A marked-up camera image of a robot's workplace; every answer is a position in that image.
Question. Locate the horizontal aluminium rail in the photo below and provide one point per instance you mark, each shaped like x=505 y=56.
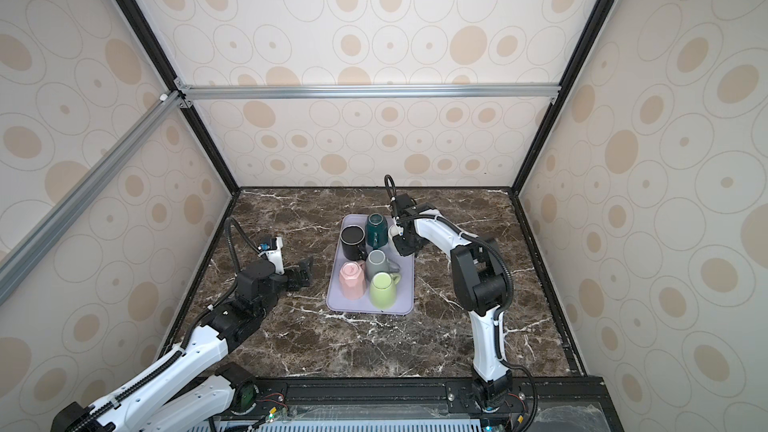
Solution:
x=377 y=91

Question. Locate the light green mug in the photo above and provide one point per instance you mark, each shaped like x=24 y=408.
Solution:
x=383 y=290

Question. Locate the black mug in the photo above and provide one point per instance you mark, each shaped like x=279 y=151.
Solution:
x=353 y=243

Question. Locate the left diagonal aluminium rail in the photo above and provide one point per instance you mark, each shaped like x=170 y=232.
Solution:
x=37 y=243

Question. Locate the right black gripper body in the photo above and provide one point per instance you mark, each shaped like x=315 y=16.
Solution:
x=407 y=245

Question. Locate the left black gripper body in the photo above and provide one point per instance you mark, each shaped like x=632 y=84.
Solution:
x=279 y=280

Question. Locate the grey mug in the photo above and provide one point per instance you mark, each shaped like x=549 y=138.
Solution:
x=377 y=262

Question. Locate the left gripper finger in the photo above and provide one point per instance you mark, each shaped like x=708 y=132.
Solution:
x=298 y=283
x=302 y=270

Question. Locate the white mug red inside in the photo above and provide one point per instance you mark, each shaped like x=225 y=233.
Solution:
x=394 y=231

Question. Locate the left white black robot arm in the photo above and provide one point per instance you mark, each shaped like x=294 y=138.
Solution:
x=161 y=398

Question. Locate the black frame post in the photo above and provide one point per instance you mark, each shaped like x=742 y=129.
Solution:
x=594 y=25
x=136 y=19

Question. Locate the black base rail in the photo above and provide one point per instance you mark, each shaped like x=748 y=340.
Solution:
x=423 y=404

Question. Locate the lavender plastic tray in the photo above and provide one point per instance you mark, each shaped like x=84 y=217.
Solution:
x=405 y=288

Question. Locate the left black frame post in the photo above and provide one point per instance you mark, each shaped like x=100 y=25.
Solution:
x=136 y=19

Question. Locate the right black frame post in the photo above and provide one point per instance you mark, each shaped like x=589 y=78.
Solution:
x=594 y=25

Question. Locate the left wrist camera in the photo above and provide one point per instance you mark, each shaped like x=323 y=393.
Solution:
x=271 y=249

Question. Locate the dark green mug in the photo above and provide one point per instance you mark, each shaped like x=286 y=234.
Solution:
x=376 y=231

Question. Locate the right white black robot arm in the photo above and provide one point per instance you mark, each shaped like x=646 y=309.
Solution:
x=483 y=285

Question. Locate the pink faceted mug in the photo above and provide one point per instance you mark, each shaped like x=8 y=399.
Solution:
x=352 y=280

